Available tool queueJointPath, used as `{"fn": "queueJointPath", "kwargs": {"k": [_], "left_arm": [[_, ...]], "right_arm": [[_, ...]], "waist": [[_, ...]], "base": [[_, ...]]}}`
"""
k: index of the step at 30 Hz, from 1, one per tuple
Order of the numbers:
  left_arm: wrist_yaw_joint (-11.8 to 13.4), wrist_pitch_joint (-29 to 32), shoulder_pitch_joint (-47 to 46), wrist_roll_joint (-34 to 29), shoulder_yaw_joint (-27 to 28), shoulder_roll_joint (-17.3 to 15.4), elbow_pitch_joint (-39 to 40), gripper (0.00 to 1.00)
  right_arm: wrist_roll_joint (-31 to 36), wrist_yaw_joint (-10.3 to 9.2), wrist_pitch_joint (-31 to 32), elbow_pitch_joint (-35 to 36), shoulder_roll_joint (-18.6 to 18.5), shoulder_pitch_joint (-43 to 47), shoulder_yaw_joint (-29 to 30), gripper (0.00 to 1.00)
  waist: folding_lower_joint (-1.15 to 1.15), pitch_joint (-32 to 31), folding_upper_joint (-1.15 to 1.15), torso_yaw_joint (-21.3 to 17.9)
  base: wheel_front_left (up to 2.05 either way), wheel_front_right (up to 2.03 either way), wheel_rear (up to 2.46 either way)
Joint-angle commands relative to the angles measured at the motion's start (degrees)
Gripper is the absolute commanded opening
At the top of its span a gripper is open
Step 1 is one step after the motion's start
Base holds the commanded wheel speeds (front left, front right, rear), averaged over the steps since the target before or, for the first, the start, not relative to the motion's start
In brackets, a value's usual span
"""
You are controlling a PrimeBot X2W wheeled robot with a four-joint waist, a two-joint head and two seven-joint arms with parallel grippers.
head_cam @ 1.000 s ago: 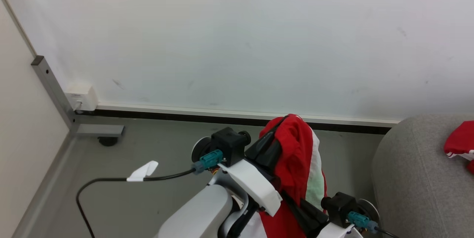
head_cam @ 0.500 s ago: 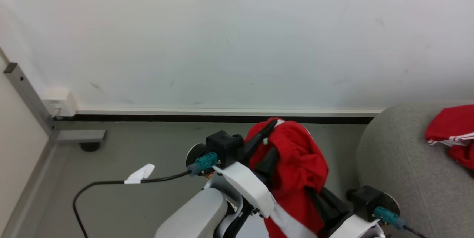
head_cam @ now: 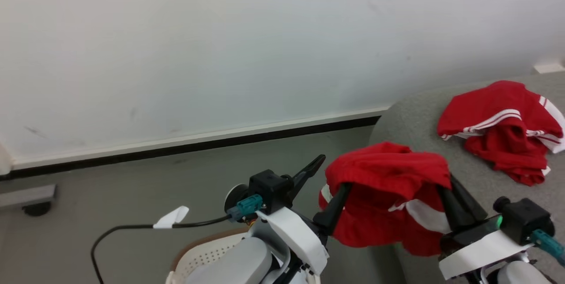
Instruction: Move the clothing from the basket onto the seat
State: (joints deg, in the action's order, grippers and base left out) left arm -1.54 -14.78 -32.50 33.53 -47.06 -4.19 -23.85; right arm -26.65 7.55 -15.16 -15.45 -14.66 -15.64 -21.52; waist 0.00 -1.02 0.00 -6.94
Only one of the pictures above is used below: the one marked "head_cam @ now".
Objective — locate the black round caster foot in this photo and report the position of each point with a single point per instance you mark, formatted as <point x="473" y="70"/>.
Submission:
<point x="36" y="208"/>

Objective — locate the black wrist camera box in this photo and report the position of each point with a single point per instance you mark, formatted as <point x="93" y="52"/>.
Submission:
<point x="267" y="189"/>
<point x="525" y="217"/>

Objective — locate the red garment with white stripes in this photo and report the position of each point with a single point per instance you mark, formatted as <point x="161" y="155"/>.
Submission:
<point x="507" y="131"/>

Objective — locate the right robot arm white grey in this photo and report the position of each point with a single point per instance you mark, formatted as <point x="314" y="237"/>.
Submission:
<point x="521" y="273"/>

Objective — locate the red garment with white patches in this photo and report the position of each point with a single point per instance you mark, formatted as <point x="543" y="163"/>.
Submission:
<point x="388" y="191"/>

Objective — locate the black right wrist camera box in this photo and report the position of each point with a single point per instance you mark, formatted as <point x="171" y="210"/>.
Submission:
<point x="525" y="217"/>

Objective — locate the white and black baseboard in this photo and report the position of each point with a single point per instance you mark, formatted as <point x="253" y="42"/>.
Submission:
<point x="190" y="142"/>

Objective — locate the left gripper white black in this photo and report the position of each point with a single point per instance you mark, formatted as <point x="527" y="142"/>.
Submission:
<point x="293" y="231"/>

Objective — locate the grey fabric sofa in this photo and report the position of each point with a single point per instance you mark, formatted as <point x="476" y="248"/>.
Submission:
<point x="463" y="160"/>

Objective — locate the small white box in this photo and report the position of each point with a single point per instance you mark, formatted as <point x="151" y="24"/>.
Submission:
<point x="549" y="67"/>

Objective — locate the grey metal frame foot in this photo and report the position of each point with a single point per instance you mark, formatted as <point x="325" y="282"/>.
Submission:
<point x="26" y="195"/>

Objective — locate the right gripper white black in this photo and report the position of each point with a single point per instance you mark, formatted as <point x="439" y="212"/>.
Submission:
<point x="479" y="248"/>

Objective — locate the cream perforated laundry basket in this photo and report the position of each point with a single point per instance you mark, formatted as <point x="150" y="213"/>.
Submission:
<point x="205" y="255"/>

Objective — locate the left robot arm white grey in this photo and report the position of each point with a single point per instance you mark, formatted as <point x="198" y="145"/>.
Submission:
<point x="238" y="264"/>

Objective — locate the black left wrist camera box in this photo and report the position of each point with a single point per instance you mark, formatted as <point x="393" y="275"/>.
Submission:
<point x="267" y="189"/>

